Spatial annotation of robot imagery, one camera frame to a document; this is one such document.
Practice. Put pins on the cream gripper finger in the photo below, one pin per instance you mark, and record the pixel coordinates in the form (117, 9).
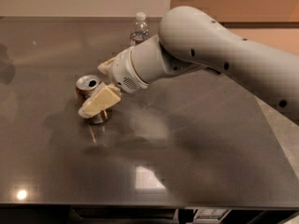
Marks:
(102, 98)
(104, 67)

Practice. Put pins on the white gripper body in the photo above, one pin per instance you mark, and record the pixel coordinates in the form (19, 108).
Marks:
(123, 69)

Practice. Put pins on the orange soda can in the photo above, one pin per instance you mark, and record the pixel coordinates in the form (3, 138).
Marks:
(84, 88)

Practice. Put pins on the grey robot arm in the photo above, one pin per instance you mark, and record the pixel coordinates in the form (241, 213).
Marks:
(189, 40)

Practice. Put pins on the clear plastic water bottle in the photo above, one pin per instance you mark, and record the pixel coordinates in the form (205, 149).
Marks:
(140, 30)

